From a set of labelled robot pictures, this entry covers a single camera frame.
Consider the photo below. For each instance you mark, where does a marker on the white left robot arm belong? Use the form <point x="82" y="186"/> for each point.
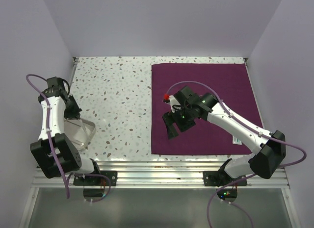
<point x="64" y="137"/>

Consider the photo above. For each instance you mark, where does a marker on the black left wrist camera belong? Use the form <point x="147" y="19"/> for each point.
<point x="57" y="87"/>

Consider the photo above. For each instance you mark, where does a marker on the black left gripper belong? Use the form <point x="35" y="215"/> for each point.
<point x="74" y="114"/>

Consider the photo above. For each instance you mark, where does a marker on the small green-white packet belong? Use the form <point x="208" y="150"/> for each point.
<point x="236" y="141"/>

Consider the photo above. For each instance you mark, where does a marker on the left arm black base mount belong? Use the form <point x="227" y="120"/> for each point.
<point x="107" y="177"/>

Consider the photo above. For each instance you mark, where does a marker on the large white suture packet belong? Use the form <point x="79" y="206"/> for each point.
<point x="83" y="133"/>

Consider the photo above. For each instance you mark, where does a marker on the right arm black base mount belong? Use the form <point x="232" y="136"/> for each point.
<point x="214" y="178"/>

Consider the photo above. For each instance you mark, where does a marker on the purple surgical drape cloth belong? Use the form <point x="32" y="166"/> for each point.
<point x="230" y="81"/>

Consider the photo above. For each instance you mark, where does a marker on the stainless steel tray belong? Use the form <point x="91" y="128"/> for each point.
<point x="72" y="128"/>

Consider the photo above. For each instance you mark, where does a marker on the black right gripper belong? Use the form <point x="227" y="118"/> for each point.
<point x="168" y="119"/>

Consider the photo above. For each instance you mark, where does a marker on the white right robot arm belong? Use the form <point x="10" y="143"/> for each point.
<point x="267" y="148"/>

